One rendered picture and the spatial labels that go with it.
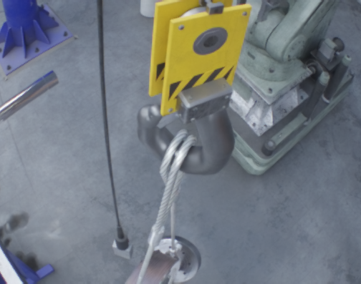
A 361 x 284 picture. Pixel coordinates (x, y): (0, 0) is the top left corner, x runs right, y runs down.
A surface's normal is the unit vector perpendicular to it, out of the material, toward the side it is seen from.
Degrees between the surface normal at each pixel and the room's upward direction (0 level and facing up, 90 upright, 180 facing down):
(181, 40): 90
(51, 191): 0
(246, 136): 0
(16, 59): 0
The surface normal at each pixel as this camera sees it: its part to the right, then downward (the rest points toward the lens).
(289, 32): -0.54, 0.06
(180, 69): 0.46, 0.79
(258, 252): 0.07, -0.49
